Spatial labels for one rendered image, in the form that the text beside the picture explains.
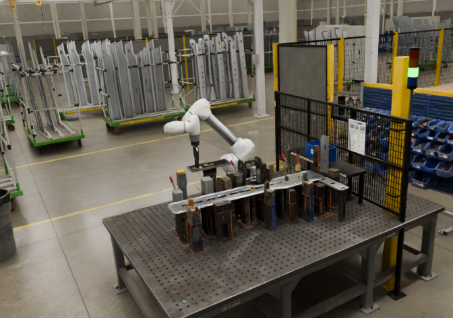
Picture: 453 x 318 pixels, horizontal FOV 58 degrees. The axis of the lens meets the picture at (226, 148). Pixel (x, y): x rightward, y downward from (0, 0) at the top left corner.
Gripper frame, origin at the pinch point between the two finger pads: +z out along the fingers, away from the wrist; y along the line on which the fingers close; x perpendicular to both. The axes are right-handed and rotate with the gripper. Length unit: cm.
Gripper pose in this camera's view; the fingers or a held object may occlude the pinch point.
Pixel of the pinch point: (196, 163)
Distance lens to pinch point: 348.2
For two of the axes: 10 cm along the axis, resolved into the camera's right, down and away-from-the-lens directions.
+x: 9.5, -1.4, 2.8
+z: 0.6, 9.6, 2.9
